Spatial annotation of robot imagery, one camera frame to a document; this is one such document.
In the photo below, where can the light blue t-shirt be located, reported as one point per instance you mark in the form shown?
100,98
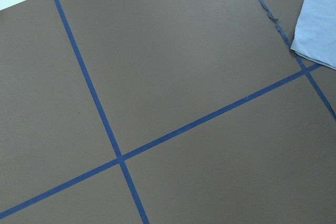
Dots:
314,37

